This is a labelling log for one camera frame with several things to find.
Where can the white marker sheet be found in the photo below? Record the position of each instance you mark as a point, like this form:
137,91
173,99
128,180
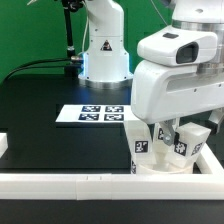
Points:
95,114

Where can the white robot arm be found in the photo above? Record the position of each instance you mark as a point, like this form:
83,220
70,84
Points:
106,62

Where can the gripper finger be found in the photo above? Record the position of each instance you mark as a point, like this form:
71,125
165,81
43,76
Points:
215,120
169,127

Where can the white U-shaped fence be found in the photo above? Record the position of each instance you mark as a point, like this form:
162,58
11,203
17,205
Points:
208,184

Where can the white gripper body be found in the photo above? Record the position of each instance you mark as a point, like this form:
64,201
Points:
161,93

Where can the black camera stand pole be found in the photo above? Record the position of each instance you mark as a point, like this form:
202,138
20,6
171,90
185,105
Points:
70,6

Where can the white block at left edge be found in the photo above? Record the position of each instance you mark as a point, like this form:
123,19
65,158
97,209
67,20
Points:
3,143

